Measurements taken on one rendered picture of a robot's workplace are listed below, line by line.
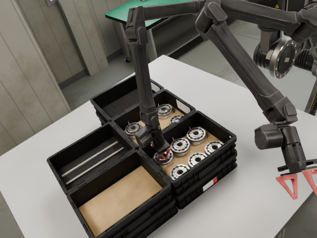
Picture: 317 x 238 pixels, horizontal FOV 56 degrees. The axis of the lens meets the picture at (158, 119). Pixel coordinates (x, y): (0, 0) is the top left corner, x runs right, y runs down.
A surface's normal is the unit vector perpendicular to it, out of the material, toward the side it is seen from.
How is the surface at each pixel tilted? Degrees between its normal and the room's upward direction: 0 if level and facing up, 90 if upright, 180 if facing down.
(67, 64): 90
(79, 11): 90
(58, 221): 0
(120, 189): 0
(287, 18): 36
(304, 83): 0
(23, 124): 90
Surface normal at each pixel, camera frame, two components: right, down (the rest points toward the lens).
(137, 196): -0.20, -0.73
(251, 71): 0.20, -0.29
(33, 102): 0.64, 0.40
